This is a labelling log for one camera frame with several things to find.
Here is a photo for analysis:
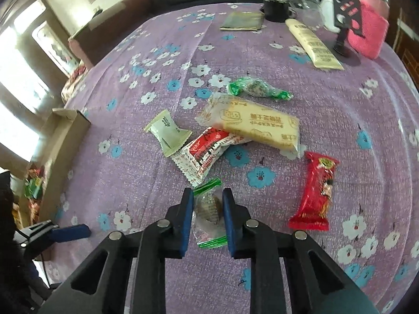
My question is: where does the purple floral tablecloth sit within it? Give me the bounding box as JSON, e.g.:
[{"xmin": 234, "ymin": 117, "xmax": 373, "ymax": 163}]
[{"xmin": 42, "ymin": 2, "xmax": 419, "ymax": 314}]

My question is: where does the clear green-edged cracker packet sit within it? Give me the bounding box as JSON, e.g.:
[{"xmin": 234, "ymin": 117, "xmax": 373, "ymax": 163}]
[{"xmin": 191, "ymin": 178, "xmax": 227, "ymax": 249}]

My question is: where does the red cartoon girl packet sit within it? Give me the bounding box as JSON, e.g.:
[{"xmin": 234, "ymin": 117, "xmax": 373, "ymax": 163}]
[{"xmin": 288, "ymin": 152, "xmax": 339, "ymax": 231}]

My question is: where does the shallow cardboard box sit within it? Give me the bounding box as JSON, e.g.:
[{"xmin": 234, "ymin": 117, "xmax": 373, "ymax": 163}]
[{"xmin": 19, "ymin": 109, "xmax": 91, "ymax": 227}]

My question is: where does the pink sleeved bottle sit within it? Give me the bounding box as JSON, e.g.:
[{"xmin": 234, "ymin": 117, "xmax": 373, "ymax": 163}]
[{"xmin": 348, "ymin": 0, "xmax": 390, "ymax": 60}]

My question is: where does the olive notebook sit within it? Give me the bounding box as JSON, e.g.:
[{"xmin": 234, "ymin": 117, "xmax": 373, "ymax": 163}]
[{"xmin": 219, "ymin": 12, "xmax": 264, "ymax": 31}]

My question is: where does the brown armchair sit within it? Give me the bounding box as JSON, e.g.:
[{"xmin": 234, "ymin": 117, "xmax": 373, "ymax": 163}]
[{"xmin": 68, "ymin": 0, "xmax": 153, "ymax": 69}]

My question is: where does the green clear candy packet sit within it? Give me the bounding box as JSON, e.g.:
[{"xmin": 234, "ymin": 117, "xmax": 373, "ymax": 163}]
[{"xmin": 227, "ymin": 76, "xmax": 293, "ymax": 101}]

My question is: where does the cream tube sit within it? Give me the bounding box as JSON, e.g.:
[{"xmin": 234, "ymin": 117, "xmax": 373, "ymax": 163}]
[{"xmin": 285, "ymin": 19, "xmax": 344, "ymax": 70}]

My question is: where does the black phone stand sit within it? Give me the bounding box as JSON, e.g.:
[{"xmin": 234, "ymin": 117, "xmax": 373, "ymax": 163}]
[{"xmin": 332, "ymin": 0, "xmax": 364, "ymax": 58}]

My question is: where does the green pea packet with logo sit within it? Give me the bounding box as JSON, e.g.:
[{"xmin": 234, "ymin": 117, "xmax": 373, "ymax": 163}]
[{"xmin": 24, "ymin": 177, "xmax": 43, "ymax": 200}]

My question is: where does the yellow cake packet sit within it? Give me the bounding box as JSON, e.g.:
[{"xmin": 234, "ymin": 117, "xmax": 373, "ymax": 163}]
[{"xmin": 195, "ymin": 92, "xmax": 300, "ymax": 154}]

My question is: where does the white lid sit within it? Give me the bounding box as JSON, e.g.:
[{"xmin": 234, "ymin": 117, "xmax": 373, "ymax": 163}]
[{"xmin": 319, "ymin": 0, "xmax": 340, "ymax": 33}]

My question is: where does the pale green white packet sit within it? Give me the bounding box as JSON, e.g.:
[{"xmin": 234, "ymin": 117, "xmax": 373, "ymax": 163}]
[{"xmin": 144, "ymin": 109, "xmax": 192, "ymax": 157}]

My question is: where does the floral cushion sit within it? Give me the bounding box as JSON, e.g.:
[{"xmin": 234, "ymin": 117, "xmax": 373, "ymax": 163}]
[{"xmin": 61, "ymin": 63, "xmax": 88, "ymax": 104}]

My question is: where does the white red packet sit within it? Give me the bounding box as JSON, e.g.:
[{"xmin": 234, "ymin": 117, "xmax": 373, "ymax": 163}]
[{"xmin": 171, "ymin": 128, "xmax": 251, "ymax": 188}]

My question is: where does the clear plastic cup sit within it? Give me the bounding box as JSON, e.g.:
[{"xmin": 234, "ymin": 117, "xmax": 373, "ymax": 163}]
[{"xmin": 289, "ymin": 0, "xmax": 324, "ymax": 31}]

